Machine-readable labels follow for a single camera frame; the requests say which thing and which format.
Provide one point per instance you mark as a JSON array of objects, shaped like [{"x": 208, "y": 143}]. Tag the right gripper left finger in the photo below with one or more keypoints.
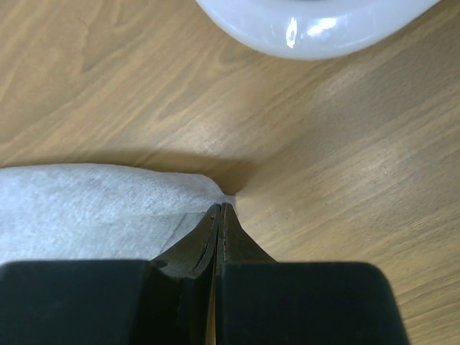
[{"x": 113, "y": 301}]

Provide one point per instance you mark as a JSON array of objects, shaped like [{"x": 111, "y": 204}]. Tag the white plastic basket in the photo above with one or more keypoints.
[{"x": 312, "y": 30}]

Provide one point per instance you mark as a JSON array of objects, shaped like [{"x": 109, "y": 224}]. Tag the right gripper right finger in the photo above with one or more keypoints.
[{"x": 262, "y": 301}]

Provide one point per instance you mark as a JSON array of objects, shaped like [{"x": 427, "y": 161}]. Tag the grey tank top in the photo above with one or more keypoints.
[{"x": 95, "y": 211}]

